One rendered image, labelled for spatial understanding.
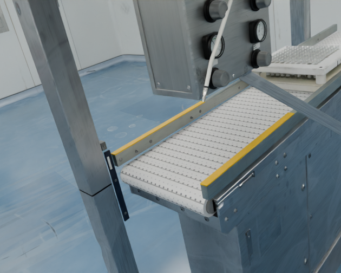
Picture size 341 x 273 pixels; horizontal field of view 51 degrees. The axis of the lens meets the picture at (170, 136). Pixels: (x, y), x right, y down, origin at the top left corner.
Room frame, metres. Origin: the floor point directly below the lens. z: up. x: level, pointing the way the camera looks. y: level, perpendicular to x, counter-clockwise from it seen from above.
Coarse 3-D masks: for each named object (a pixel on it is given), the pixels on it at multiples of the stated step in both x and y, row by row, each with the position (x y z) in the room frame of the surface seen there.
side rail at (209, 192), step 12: (324, 84) 0.90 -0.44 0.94; (336, 84) 0.93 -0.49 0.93; (312, 96) 0.84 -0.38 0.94; (324, 96) 0.88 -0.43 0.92; (288, 120) 0.74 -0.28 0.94; (300, 120) 0.78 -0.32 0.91; (276, 132) 0.70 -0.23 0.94; (264, 144) 0.67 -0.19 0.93; (252, 156) 0.63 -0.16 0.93; (240, 168) 0.60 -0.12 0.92; (216, 180) 0.55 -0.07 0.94; (228, 180) 0.58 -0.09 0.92; (204, 192) 0.54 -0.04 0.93; (216, 192) 0.55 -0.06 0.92
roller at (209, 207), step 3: (207, 201) 0.56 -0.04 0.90; (210, 201) 0.55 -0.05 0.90; (213, 201) 0.56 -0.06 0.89; (207, 204) 0.55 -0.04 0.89; (210, 204) 0.55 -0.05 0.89; (213, 204) 0.55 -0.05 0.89; (207, 207) 0.55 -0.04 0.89; (210, 207) 0.55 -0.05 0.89; (213, 207) 0.56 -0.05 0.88; (216, 207) 0.56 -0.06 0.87; (207, 210) 0.55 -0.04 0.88; (210, 210) 0.55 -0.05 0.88; (213, 210) 0.55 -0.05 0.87; (216, 210) 0.56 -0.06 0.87
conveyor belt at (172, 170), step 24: (240, 96) 1.04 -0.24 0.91; (264, 96) 1.00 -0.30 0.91; (216, 120) 0.90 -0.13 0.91; (240, 120) 0.86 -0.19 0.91; (264, 120) 0.83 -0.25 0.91; (168, 144) 0.81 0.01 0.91; (192, 144) 0.78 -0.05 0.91; (216, 144) 0.76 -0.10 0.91; (240, 144) 0.73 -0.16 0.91; (144, 168) 0.71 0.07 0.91; (168, 168) 0.69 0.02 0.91; (192, 168) 0.67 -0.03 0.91; (216, 168) 0.65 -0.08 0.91; (168, 192) 0.62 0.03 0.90; (192, 192) 0.58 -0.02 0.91
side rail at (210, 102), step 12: (336, 24) 1.61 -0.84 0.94; (312, 36) 1.47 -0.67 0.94; (324, 36) 1.52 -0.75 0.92; (240, 84) 1.08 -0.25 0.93; (216, 96) 1.00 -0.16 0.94; (228, 96) 1.04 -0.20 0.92; (204, 108) 0.96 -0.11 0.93; (180, 120) 0.89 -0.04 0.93; (192, 120) 0.92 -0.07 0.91; (156, 132) 0.83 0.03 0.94; (168, 132) 0.85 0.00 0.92; (144, 144) 0.80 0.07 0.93; (120, 156) 0.75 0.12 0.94; (132, 156) 0.77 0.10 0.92
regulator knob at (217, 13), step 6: (210, 0) 0.53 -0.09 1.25; (216, 0) 0.53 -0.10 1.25; (204, 6) 0.53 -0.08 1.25; (210, 6) 0.52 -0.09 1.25; (216, 6) 0.52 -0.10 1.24; (222, 6) 0.52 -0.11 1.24; (204, 12) 0.52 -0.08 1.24; (210, 12) 0.52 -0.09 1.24; (216, 12) 0.51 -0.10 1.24; (222, 12) 0.52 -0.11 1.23; (210, 18) 0.53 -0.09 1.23; (216, 18) 0.53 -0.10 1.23; (222, 18) 0.52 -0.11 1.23
